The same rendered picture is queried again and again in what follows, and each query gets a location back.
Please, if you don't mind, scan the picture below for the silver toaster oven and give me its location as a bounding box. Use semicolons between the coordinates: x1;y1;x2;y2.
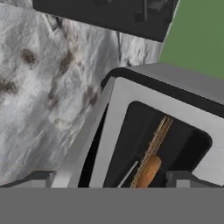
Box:
78;62;224;189

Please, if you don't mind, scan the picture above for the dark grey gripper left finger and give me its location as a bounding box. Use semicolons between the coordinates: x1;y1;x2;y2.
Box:
1;170;56;189

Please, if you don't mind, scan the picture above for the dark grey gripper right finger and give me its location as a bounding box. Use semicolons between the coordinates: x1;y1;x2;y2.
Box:
165;170;223;189

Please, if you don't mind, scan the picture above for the grey toaster oven door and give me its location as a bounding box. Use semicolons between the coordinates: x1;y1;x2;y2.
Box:
51;76;117;189

